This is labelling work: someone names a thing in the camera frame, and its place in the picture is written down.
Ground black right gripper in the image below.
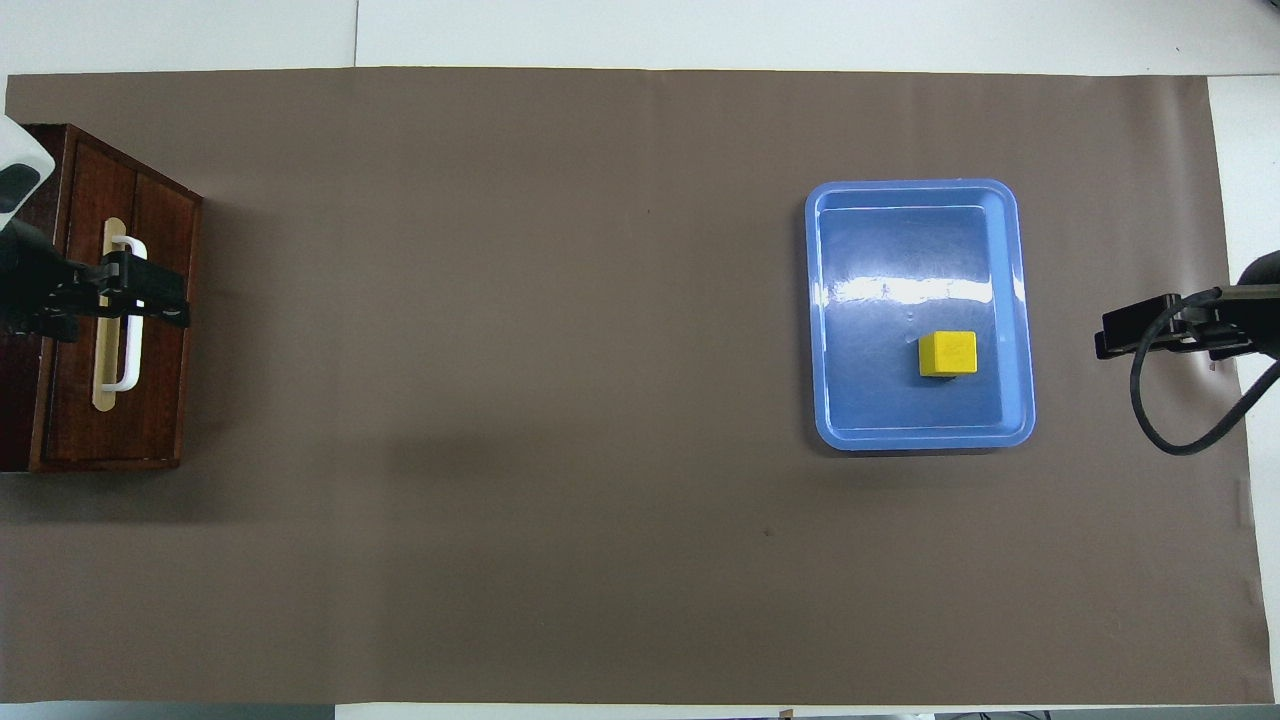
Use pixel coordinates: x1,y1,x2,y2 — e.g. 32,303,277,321
1095,252,1280,362

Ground blue plastic tray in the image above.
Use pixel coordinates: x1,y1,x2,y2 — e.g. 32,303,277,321
804,179,1037,453

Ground dark wooden cabinet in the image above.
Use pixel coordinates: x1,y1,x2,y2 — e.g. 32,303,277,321
0,123,204,474

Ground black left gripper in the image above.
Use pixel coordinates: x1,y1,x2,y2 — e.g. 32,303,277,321
0,216,191,342

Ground dark wooden drawer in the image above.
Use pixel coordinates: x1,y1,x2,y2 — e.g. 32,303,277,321
44,139,202,464

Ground yellow cube block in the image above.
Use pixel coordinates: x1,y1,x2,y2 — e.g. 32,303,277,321
918,330,979,381

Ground white drawer handle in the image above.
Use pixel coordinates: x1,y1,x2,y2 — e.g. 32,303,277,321
100,235,149,392

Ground brown table mat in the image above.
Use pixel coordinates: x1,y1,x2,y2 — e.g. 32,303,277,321
0,67,1267,707

